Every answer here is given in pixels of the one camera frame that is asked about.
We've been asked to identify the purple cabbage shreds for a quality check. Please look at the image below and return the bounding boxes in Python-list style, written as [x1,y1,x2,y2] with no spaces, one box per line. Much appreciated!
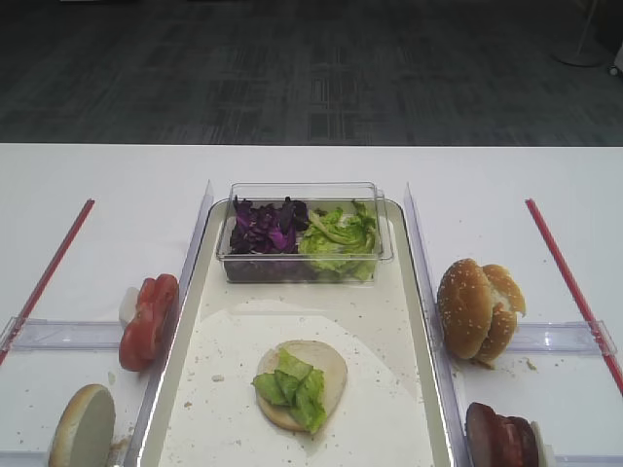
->
[230,197,310,254]

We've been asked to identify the right long clear divider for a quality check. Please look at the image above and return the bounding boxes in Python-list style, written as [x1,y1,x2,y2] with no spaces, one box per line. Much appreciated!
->
[404,184,472,466]

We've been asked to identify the red strip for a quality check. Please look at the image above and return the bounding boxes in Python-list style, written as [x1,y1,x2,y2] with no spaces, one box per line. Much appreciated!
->
[525,198,622,392]
[0,198,95,363]

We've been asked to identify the metal baking tray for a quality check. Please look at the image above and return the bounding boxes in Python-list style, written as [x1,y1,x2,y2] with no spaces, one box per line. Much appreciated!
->
[140,201,452,466]

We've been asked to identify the dark meat patty front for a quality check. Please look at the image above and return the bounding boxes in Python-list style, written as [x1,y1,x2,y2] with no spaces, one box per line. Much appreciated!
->
[465,403,502,467]

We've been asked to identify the white patty stand block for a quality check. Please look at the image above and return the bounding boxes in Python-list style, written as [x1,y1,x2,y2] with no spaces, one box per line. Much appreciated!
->
[530,421,557,467]

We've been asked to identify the upright bun half left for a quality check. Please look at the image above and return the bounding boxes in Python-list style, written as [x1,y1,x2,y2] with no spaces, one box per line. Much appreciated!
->
[48,383,116,467]

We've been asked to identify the right lower clear crossbar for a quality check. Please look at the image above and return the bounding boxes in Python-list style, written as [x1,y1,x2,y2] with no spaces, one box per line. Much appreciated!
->
[545,445,623,467]

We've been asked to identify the left upper clear crossbar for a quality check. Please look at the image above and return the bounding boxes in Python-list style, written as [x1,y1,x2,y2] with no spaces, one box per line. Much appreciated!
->
[1,317,123,351]

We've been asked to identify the right red strip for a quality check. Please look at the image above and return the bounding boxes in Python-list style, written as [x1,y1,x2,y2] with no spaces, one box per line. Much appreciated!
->
[525,198,622,392]

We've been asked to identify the sesame bun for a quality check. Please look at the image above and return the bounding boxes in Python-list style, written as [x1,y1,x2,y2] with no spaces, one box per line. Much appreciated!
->
[476,265,526,366]
[437,259,494,360]

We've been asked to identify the bottom bun slice on tray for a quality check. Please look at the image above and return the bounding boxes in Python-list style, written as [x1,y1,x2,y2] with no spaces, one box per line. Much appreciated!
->
[253,341,348,433]

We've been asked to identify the left red strip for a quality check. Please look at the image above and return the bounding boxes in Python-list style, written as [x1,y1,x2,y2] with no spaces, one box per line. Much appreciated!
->
[0,198,95,363]

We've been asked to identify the green lettuce in container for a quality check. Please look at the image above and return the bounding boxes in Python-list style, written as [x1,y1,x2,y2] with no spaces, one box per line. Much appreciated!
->
[298,200,377,281]

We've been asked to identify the left lower clear crossbar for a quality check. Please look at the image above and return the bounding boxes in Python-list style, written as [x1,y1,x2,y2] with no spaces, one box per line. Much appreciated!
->
[0,451,48,467]

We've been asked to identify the right upper clear crossbar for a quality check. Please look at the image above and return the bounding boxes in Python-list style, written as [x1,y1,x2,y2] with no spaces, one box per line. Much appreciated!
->
[506,321,617,356]

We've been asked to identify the white floor stand base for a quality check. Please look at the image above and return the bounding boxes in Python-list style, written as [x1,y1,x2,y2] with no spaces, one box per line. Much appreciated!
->
[550,0,607,68]

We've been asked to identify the lettuce leaf on bun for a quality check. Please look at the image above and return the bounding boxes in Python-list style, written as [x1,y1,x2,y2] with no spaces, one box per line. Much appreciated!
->
[252,348,327,434]

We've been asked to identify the sesame bun rear right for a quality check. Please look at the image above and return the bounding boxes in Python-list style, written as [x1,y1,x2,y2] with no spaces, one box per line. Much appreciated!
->
[476,265,526,366]

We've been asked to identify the dark meat patty rear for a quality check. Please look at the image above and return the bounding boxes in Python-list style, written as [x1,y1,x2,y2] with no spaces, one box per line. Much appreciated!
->
[497,415,539,467]

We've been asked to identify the white tomato stand block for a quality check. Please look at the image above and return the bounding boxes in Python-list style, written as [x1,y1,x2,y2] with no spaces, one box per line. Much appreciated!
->
[119,287,139,328]

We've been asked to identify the sesame bun front right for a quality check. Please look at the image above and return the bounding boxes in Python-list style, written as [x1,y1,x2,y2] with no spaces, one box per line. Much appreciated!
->
[437,259,494,360]

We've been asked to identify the clear crossbar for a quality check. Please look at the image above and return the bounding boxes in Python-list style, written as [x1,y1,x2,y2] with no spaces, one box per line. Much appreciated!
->
[506,321,617,356]
[0,451,48,467]
[545,445,623,467]
[1,317,123,351]

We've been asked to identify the dark meat patty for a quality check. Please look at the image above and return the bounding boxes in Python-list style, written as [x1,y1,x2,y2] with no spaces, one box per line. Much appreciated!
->
[465,403,502,467]
[497,415,539,467]

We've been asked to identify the clear plastic salad container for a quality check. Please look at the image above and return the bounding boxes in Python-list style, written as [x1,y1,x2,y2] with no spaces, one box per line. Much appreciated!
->
[216,182,393,283]

